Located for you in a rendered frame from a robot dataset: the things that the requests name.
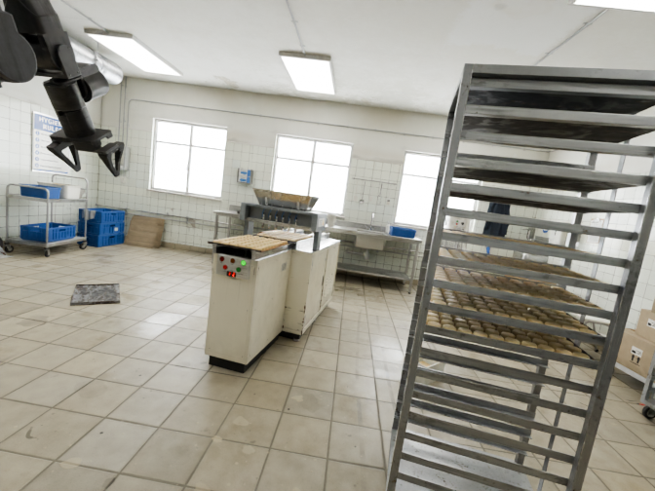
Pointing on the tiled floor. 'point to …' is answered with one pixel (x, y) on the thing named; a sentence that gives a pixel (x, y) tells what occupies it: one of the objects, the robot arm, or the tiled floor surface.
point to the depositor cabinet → (309, 286)
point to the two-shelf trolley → (46, 218)
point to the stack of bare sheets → (96, 294)
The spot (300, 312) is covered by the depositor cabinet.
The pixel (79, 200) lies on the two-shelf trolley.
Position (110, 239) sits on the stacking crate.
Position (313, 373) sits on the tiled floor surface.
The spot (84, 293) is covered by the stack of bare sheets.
